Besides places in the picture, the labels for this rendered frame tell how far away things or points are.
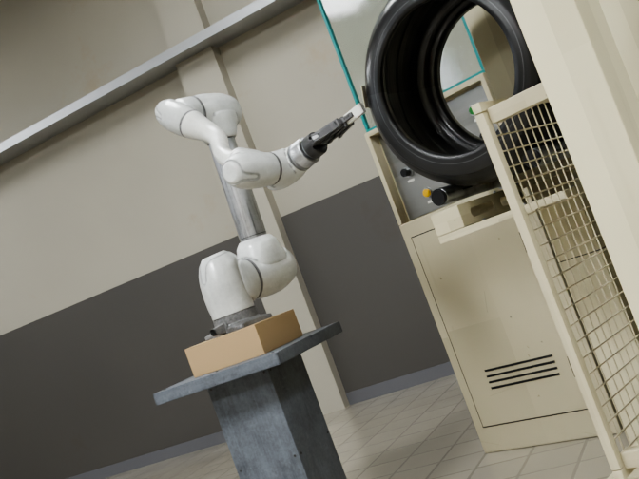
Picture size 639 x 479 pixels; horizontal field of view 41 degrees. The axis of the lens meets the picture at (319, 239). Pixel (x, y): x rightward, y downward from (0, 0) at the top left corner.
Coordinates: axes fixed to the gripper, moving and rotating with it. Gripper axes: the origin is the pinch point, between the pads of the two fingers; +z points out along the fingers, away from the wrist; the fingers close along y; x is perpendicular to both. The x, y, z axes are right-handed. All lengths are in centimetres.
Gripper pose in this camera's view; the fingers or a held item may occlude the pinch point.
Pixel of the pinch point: (355, 113)
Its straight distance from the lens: 246.3
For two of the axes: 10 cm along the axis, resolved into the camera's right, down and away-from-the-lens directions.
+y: 6.4, -2.0, 7.4
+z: 6.3, -4.2, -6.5
